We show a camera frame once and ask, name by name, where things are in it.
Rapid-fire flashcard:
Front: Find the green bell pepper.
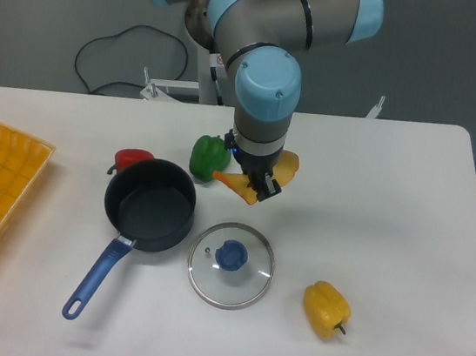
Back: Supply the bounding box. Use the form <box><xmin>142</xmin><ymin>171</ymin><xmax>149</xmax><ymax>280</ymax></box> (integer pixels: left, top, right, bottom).
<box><xmin>189</xmin><ymin>135</ymin><xmax>231</xmax><ymax>183</ymax></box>

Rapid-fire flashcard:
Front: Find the red bell pepper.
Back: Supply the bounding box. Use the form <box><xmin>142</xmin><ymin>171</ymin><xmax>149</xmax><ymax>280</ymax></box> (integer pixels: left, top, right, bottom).
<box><xmin>107</xmin><ymin>148</ymin><xmax>155</xmax><ymax>175</ymax></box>

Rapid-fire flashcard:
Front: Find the toasted bread slice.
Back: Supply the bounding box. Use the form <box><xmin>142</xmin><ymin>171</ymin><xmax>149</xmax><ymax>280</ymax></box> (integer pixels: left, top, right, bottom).
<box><xmin>212</xmin><ymin>150</ymin><xmax>300</xmax><ymax>205</ymax></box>

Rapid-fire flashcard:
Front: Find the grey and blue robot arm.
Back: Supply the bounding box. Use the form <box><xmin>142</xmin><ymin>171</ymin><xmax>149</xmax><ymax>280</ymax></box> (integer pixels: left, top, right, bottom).
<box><xmin>152</xmin><ymin>0</ymin><xmax>385</xmax><ymax>205</ymax></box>

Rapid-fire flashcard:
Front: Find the black cable on floor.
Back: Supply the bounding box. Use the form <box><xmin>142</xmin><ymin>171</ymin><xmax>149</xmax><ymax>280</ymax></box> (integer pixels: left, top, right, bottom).
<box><xmin>70</xmin><ymin>16</ymin><xmax>192</xmax><ymax>106</ymax></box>

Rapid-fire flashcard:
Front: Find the yellow bell pepper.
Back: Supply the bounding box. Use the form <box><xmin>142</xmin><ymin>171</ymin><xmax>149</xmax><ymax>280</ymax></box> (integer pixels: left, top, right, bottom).
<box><xmin>303</xmin><ymin>280</ymin><xmax>352</xmax><ymax>341</ymax></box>

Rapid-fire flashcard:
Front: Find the glass lid with blue knob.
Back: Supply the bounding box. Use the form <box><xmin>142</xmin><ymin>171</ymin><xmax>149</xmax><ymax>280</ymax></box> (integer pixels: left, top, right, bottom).
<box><xmin>187</xmin><ymin>222</ymin><xmax>276</xmax><ymax>310</ymax></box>

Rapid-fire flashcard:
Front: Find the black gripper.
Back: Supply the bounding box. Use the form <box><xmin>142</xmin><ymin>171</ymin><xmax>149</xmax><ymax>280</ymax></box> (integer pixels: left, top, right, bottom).
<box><xmin>224</xmin><ymin>130</ymin><xmax>282</xmax><ymax>201</ymax></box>

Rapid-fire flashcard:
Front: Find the dark pot with blue handle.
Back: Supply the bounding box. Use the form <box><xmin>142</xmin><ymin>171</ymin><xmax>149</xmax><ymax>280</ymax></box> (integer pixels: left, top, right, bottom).
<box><xmin>62</xmin><ymin>158</ymin><xmax>197</xmax><ymax>320</ymax></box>

